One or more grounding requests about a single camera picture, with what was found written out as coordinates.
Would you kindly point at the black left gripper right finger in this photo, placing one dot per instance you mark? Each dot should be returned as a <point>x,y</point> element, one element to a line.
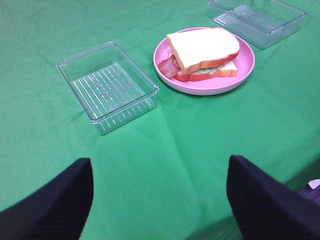
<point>266,209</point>

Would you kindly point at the bread slice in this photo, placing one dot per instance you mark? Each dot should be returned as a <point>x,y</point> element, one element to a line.
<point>203,48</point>
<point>229,70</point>

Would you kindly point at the white scrap on floor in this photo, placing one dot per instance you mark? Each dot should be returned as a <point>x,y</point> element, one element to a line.
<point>314,183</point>

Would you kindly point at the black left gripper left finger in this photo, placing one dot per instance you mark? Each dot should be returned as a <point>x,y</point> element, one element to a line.
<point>56,211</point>

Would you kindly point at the right clear plastic tray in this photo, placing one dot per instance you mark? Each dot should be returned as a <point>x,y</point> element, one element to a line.
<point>262,23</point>

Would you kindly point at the green lettuce leaf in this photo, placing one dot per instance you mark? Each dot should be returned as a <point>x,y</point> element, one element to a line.
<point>208,71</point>

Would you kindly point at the pink round plate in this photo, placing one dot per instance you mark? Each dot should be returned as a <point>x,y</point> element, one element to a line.
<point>245,62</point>

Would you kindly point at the bacon strip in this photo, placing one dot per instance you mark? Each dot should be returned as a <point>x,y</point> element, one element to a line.
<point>169,67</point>

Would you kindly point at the left clear plastic tray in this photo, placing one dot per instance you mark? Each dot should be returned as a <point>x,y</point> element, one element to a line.
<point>109,85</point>

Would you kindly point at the clear plastic tray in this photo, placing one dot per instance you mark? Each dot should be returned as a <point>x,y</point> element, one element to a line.
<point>262,23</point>
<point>109,85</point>

